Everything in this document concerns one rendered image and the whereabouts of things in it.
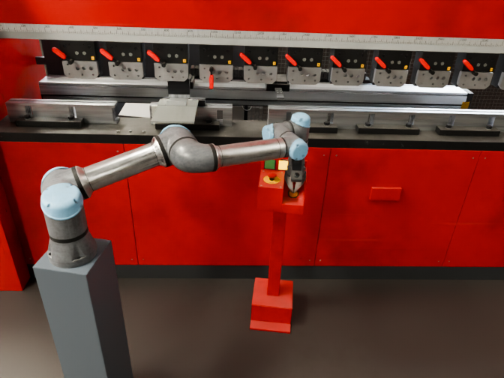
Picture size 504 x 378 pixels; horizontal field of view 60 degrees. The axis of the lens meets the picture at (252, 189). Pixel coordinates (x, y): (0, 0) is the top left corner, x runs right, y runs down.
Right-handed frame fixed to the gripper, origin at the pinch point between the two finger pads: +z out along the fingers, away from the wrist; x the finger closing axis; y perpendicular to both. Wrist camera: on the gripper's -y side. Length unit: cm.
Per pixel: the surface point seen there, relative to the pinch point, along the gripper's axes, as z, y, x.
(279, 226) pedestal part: 18.2, -3.1, 4.8
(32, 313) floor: 72, -24, 125
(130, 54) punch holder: -45, 29, 76
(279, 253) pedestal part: 33.7, -4.4, 3.7
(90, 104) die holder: -22, 25, 97
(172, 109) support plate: -25, 19, 56
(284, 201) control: 2.4, -4.4, 3.5
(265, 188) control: -4.7, -6.2, 12.1
